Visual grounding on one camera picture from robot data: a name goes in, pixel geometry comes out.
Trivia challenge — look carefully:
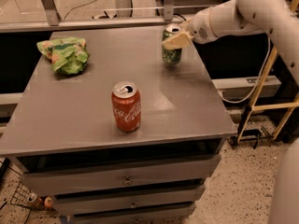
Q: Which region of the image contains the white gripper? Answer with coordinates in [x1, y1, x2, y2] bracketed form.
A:
[162, 7, 218, 50]

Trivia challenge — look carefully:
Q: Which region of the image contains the green soda can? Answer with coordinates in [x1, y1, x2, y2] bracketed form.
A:
[162, 23, 182, 65]

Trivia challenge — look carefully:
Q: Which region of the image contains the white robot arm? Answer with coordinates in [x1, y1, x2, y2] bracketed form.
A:
[163, 0, 299, 224]

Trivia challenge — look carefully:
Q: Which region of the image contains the red coke can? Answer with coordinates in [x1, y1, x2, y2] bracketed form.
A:
[111, 81, 141, 133]

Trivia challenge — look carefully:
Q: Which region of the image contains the can in basket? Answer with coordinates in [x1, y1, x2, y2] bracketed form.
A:
[27, 193, 43, 207]

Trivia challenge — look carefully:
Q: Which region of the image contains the grey metal railing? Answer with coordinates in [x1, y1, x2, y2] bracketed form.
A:
[0, 0, 292, 34]

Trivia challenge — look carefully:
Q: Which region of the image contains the green chip bag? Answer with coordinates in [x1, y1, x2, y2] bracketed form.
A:
[36, 37, 89, 75]

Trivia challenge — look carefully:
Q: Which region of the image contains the grey drawer cabinet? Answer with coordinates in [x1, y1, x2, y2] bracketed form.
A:
[1, 26, 235, 224]

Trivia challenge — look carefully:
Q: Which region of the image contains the bottom grey drawer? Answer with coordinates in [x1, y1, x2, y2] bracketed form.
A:
[73, 203, 195, 224]

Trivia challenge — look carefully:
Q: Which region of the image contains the grey drawer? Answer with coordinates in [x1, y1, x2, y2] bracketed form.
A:
[21, 155, 221, 196]
[53, 184, 206, 215]
[73, 203, 195, 224]

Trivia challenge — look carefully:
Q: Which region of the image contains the top grey drawer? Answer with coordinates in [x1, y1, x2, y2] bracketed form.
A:
[21, 155, 221, 196]

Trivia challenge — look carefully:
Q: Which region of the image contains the middle grey drawer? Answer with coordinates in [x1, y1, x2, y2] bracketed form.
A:
[53, 184, 206, 215]

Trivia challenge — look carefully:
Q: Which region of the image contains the white cable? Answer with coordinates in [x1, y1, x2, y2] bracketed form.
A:
[219, 35, 271, 105]

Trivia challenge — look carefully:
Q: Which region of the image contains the wire basket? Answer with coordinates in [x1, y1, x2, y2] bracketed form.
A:
[10, 182, 37, 209]

